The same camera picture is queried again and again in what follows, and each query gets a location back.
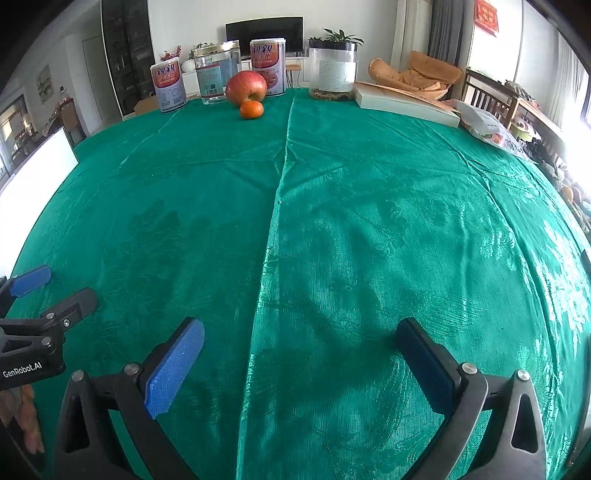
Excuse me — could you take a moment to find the person's left hand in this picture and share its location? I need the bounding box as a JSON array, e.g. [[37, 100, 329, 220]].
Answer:
[[0, 384, 45, 455]]

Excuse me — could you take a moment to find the white box brown bottom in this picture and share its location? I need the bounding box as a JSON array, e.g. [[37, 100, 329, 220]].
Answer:
[[0, 129, 78, 276]]

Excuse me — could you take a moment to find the green satin tablecloth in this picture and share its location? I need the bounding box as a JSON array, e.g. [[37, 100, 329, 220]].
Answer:
[[11, 90, 590, 479]]

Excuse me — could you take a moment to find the white red can left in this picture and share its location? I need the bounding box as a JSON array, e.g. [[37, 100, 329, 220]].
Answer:
[[150, 57, 187, 113]]

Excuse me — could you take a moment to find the white red can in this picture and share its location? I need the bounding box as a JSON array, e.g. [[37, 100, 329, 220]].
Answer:
[[249, 38, 286, 96], [150, 57, 187, 113]]

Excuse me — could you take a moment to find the small orange tangerine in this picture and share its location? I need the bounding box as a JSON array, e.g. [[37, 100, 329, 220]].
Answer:
[[239, 100, 264, 120]]

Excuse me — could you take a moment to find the red apple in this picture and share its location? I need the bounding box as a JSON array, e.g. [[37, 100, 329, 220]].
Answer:
[[225, 71, 267, 106]]

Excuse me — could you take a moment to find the white plastic bag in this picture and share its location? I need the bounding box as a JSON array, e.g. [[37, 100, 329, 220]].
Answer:
[[453, 99, 529, 160]]

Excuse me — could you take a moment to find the clear glass jar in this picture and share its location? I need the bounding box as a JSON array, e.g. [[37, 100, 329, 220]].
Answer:
[[192, 40, 240, 105]]

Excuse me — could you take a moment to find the wooden chair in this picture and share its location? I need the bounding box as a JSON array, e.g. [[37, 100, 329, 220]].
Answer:
[[461, 69, 519, 128]]

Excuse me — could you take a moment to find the white red can right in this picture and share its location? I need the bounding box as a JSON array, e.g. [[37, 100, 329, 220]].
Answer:
[[249, 38, 286, 96]]

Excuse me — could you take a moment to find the white foam board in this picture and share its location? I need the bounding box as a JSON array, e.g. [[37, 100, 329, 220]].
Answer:
[[353, 83, 460, 128]]

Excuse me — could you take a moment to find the orange cushion cloth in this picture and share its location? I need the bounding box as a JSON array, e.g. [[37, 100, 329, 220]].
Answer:
[[368, 51, 464, 100]]

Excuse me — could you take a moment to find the black television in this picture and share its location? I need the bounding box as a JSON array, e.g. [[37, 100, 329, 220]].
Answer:
[[225, 17, 304, 58]]

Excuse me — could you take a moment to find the clear jar black lid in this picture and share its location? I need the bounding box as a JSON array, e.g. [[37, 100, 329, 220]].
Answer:
[[308, 39, 358, 101]]

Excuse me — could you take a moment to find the potted green plant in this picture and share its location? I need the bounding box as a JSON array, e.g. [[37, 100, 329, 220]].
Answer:
[[308, 28, 365, 45]]

